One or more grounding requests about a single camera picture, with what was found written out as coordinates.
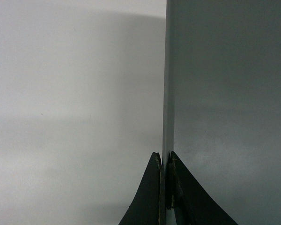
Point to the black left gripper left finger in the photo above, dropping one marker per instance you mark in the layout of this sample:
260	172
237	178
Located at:
148	205

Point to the grey rectangular serving tray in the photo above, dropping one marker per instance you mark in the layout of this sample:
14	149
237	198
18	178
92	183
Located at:
223	102

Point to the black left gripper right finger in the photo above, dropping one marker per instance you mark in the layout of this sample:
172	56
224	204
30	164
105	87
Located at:
190	203

